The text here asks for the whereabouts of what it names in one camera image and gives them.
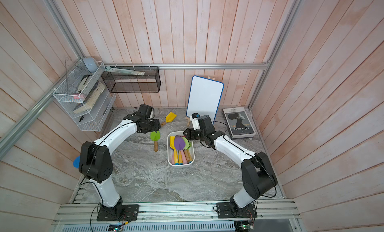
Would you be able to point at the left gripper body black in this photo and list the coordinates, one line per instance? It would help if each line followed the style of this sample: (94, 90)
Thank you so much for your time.
(151, 125)

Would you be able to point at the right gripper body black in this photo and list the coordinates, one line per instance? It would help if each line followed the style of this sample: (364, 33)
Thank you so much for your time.
(194, 134)

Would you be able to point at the green trowel wooden handle back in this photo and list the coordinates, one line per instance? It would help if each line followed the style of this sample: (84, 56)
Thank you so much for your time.
(155, 136)

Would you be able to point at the green trowel wooden handle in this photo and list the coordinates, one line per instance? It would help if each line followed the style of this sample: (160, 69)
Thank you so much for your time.
(186, 150)
(155, 136)

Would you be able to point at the yellow shovel wooden handle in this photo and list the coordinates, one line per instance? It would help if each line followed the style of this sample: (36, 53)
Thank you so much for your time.
(169, 118)

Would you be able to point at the green trowel wooden handle front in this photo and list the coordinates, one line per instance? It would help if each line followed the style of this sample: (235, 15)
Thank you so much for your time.
(186, 150)

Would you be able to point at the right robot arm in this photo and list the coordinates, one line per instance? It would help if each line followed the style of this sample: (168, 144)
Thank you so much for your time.
(258, 176)

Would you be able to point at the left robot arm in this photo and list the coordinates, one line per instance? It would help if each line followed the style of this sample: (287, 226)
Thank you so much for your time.
(95, 161)

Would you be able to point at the grey Twins story book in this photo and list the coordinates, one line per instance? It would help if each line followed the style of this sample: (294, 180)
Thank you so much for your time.
(238, 123)

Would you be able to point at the pale green ruler tool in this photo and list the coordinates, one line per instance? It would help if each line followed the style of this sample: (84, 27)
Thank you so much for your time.
(124, 71)

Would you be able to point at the blue lidded jar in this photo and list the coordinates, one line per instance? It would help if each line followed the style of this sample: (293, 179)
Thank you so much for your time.
(76, 162)

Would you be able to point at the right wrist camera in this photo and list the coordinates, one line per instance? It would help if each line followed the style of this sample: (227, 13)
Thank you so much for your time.
(194, 118)

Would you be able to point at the whiteboard with blue frame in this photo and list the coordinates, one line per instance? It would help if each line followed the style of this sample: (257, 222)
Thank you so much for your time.
(204, 98)

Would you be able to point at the black wire basket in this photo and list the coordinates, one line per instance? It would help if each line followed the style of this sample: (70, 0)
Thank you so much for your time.
(121, 83)

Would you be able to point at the white wire shelf rack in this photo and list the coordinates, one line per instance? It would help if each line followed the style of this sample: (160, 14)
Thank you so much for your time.
(89, 120)

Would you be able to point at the books on wire shelf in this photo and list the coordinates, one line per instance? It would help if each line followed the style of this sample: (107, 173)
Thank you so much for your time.
(89, 100)

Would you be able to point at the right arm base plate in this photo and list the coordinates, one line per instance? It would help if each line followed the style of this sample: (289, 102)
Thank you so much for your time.
(228, 210)

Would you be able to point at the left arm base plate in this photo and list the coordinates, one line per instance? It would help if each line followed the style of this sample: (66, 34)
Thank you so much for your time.
(118, 213)

